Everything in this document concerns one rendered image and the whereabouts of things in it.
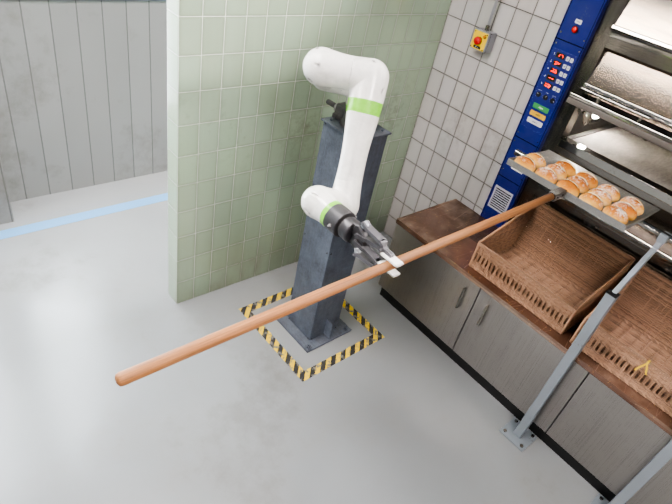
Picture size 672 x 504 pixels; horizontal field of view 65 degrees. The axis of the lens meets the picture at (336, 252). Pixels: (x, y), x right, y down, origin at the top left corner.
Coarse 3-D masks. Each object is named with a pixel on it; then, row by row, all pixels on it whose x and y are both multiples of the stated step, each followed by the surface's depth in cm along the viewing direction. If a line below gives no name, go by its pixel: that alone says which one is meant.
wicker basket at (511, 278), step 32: (512, 224) 273; (544, 224) 278; (576, 224) 267; (480, 256) 270; (512, 256) 280; (544, 256) 279; (576, 256) 268; (608, 256) 258; (512, 288) 252; (544, 288) 239; (576, 288) 268; (608, 288) 248; (544, 320) 243; (576, 320) 244
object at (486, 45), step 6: (480, 30) 275; (474, 36) 278; (480, 36) 275; (486, 36) 273; (492, 36) 274; (486, 42) 274; (492, 42) 277; (474, 48) 280; (480, 48) 277; (486, 48) 276
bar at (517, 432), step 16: (640, 224) 211; (656, 240) 208; (608, 304) 207; (592, 320) 214; (576, 352) 223; (560, 368) 231; (544, 400) 243; (528, 416) 252; (512, 432) 262; (528, 432) 264; (656, 464) 210; (640, 480) 217; (624, 496) 225
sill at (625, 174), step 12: (564, 144) 264; (576, 144) 262; (588, 156) 257; (600, 156) 256; (612, 168) 250; (624, 168) 249; (624, 180) 247; (636, 180) 243; (648, 180) 243; (648, 192) 241; (660, 192) 237
